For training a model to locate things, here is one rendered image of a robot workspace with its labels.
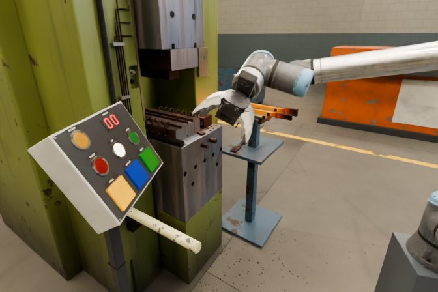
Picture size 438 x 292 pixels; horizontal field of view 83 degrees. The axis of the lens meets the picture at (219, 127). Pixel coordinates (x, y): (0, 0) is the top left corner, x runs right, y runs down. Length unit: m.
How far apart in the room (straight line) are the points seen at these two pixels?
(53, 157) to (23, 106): 0.78
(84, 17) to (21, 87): 0.53
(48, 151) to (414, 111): 4.38
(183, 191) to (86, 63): 0.74
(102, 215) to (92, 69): 0.58
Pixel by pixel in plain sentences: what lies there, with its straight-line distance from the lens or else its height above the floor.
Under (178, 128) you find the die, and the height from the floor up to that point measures 0.98.
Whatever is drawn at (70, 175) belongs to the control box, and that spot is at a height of 1.10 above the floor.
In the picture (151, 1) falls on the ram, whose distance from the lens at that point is 1.15.
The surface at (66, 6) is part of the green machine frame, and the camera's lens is 1.10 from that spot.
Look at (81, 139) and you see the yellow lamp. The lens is 0.74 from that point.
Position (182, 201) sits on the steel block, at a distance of 1.36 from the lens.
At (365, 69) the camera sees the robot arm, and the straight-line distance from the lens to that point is 0.93.
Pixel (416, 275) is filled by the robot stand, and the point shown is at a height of 0.59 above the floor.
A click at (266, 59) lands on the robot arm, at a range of 0.82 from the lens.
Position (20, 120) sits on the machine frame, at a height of 1.05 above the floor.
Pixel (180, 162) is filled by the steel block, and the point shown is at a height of 0.84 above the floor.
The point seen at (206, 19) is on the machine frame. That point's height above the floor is 1.51.
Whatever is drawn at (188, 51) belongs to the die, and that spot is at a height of 1.35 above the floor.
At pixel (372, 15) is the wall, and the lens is 8.46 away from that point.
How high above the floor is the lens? 1.42
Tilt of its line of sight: 20 degrees down
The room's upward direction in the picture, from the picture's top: straight up
